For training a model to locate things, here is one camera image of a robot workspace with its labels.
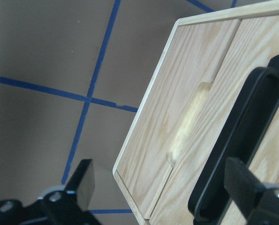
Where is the black metal drawer handle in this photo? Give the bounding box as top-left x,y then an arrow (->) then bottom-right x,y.
188,55 -> 279,225

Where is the light wooden drawer cabinet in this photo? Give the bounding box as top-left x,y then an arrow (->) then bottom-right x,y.
113,0 -> 279,225

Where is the wooden drawer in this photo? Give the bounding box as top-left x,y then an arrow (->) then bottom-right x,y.
115,20 -> 240,219
150,15 -> 279,225

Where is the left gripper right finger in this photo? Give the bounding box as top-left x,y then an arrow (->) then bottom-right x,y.
224,157 -> 279,225

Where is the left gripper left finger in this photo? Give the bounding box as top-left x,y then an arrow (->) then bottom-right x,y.
36,159 -> 95,225

